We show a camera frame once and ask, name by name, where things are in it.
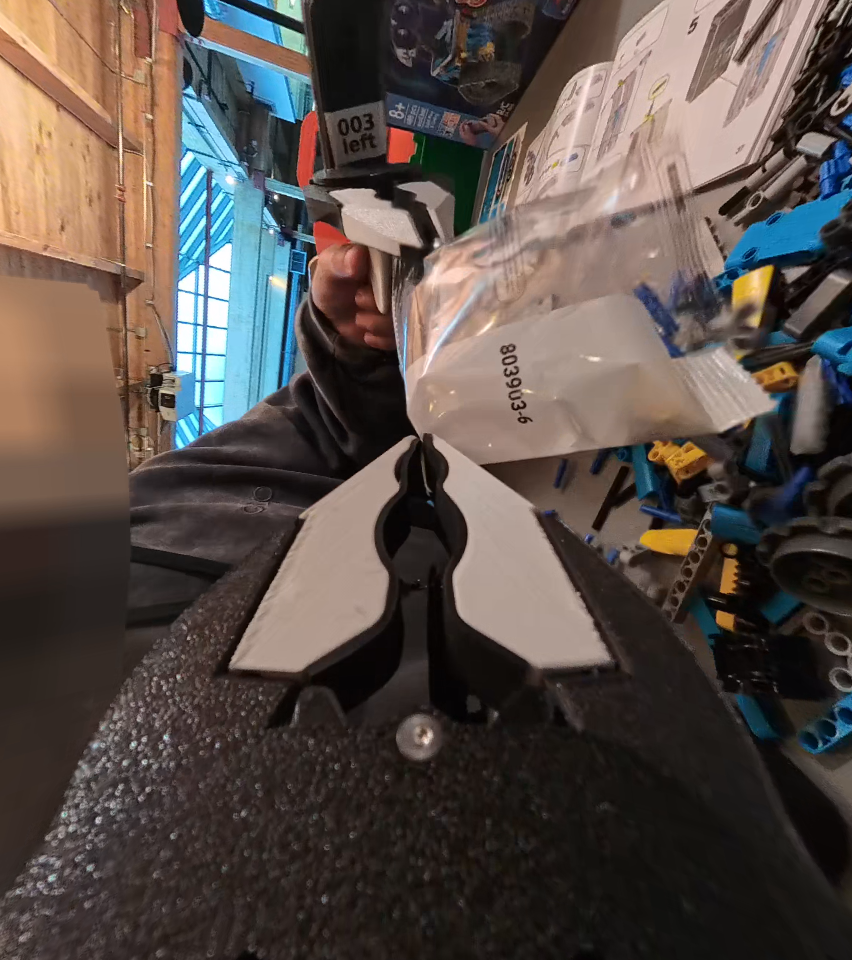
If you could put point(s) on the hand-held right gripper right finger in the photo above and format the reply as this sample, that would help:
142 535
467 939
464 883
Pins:
523 600

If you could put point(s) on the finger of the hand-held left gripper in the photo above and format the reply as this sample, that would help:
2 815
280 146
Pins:
377 225
435 202

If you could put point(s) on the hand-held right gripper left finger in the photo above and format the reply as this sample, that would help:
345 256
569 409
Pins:
313 600

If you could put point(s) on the clear bag with white label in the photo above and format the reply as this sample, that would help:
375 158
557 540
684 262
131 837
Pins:
546 375

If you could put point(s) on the pile of small brick parts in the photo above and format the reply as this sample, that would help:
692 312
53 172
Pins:
846 337

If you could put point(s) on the person's left forearm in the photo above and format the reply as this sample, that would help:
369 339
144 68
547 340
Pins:
246 450

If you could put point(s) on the person's left hand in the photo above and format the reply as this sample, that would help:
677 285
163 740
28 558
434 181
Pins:
343 292

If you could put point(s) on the green plastic bin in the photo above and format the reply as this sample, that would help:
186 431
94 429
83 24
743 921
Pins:
463 172

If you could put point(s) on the orange plastic bin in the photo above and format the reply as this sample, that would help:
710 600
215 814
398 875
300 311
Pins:
400 146

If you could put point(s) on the blue sticker sheet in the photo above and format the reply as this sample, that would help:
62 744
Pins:
501 180

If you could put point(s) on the dark blue toy box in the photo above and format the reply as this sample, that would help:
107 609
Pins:
471 60

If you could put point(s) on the skylight window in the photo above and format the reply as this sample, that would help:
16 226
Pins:
201 315

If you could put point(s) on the open instruction booklet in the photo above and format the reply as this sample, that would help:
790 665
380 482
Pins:
658 90

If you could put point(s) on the white ceiling device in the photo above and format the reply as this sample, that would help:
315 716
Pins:
171 394

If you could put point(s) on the dark brick wheel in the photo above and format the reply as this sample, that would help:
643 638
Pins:
831 570

